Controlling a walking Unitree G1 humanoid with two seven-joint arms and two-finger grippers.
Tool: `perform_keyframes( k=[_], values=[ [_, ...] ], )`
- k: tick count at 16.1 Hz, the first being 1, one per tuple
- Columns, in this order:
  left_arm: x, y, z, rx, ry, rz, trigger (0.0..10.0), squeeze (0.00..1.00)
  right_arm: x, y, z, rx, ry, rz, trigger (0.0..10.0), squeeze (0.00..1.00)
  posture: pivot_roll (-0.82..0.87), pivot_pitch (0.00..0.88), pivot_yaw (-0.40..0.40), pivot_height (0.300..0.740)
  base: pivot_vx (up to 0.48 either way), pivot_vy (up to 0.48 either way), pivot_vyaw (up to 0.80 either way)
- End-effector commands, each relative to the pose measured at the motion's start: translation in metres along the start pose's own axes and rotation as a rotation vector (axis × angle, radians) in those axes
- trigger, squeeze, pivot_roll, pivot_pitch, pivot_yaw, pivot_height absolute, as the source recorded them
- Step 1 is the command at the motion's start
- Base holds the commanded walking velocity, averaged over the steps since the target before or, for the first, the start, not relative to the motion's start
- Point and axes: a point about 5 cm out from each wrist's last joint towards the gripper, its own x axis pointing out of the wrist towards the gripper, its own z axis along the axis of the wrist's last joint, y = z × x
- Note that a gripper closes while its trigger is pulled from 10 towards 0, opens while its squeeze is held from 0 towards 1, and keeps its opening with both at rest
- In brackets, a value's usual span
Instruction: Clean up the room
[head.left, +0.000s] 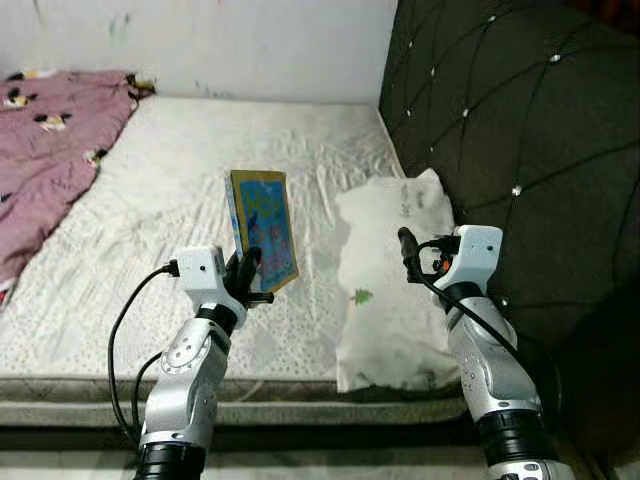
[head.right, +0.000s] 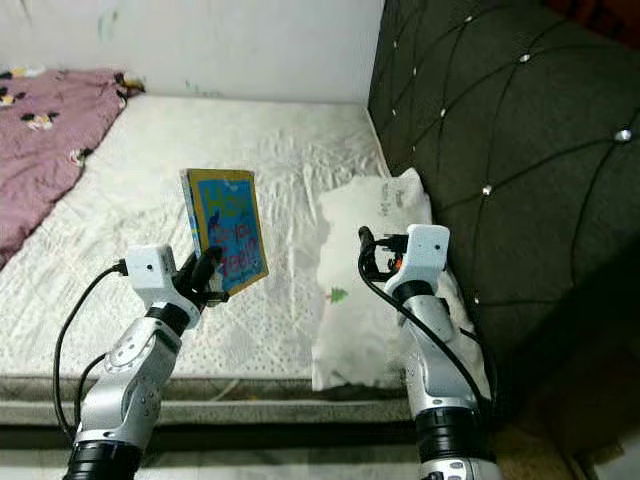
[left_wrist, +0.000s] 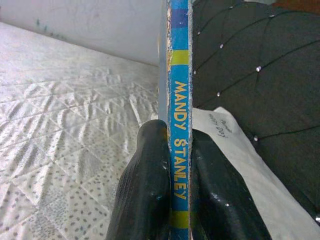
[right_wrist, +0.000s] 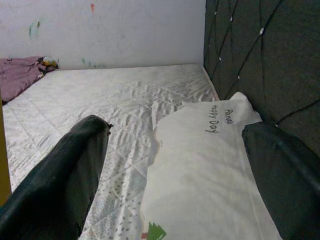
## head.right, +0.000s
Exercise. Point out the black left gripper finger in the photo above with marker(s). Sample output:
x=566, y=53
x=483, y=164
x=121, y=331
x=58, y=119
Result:
x=186, y=278
x=208, y=268

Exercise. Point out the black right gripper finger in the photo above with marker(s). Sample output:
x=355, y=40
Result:
x=367, y=250

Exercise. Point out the colourful children's book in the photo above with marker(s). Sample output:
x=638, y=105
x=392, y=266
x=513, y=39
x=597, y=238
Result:
x=228, y=225

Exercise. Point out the white pillow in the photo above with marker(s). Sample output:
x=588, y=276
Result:
x=360, y=300

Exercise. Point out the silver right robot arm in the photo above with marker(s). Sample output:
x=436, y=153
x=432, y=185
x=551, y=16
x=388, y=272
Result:
x=445, y=370

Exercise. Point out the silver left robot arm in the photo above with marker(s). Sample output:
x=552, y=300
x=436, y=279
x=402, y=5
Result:
x=130, y=390

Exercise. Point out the white quilted mattress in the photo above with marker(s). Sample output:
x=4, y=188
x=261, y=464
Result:
x=140, y=200

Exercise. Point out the black tufted headboard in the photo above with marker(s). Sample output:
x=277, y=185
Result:
x=510, y=120

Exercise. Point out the pink mouse-print blanket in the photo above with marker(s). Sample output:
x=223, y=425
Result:
x=50, y=150

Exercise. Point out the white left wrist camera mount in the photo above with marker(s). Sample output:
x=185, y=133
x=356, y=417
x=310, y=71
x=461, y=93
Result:
x=150, y=272

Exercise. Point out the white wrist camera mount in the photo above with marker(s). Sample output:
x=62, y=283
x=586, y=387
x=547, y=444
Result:
x=428, y=250
x=150, y=272

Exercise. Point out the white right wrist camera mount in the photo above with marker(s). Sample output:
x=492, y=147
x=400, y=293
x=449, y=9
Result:
x=428, y=250

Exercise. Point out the dark bed frame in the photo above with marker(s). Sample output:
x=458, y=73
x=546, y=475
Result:
x=210, y=410

